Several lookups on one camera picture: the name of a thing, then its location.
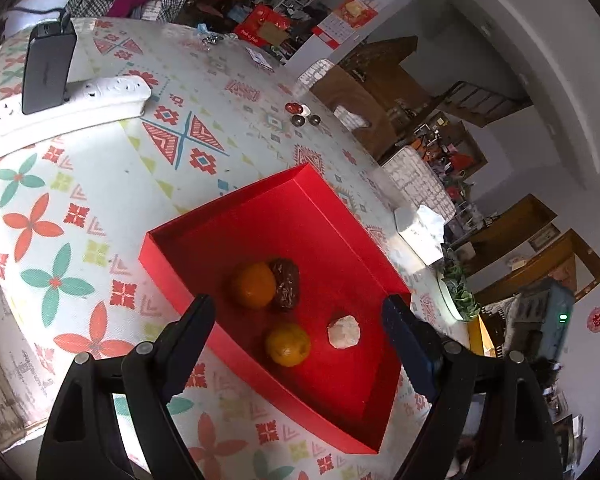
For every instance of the orange tangerine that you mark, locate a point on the orange tangerine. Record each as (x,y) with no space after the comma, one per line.
(252,285)
(287,344)

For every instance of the white patterned carton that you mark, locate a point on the white patterned carton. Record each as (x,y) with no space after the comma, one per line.
(417,180)

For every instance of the red bottle cap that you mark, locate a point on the red bottle cap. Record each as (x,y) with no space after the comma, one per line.
(293,107)

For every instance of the yellow box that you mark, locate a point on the yellow box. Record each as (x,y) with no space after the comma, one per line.
(480,335)

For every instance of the red wall calendar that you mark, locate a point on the red wall calendar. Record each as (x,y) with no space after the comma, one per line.
(345,20)

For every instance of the bunch of metal keys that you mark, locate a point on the bunch of metal keys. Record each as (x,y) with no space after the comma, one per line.
(210,39)

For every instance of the red round wall decoration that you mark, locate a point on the red round wall decoration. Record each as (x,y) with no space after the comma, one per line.
(597,319)

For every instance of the cluttered goods shelf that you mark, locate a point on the cluttered goods shelf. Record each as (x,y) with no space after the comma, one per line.
(445,150)

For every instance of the clear plastic bottle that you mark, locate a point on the clear plastic bottle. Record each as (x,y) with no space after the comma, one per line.
(314,74)

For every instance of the wooden door frame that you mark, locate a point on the wooden door frame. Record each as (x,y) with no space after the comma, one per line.
(510,230)
(580,260)

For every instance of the grey appliance with green light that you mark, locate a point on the grey appliance with green light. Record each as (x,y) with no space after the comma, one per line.
(542,310)

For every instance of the white power strip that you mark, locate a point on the white power strip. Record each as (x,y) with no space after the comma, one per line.
(105,92)

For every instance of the white round rice cake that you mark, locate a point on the white round rice cake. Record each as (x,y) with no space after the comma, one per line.
(344,332)

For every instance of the dark brown wrinkled fruit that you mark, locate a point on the dark brown wrinkled fruit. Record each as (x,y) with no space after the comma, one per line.
(285,285)

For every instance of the white tissue box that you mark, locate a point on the white tissue box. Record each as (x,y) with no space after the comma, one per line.
(420,232)

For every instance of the wooden staircase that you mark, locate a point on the wooden staircase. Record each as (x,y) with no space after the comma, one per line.
(380,65)

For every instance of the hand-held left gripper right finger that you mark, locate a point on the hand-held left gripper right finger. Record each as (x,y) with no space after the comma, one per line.
(410,345)

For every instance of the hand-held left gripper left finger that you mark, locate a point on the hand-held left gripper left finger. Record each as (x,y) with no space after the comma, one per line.
(195,330)

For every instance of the red gift box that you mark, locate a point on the red gift box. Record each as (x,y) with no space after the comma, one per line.
(262,25)

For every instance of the brown cardboard box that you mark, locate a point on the brown cardboard box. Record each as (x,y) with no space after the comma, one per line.
(355,92)

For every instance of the small white card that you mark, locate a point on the small white card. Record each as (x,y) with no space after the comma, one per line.
(260,57)

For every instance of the red shallow cardboard tray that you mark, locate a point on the red shallow cardboard tray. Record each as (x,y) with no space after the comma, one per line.
(305,240)

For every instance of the green plant in white pot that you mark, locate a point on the green plant in white pot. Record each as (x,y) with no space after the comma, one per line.
(460,290)

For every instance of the grey power adapter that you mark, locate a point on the grey power adapter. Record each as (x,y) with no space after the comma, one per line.
(47,70)

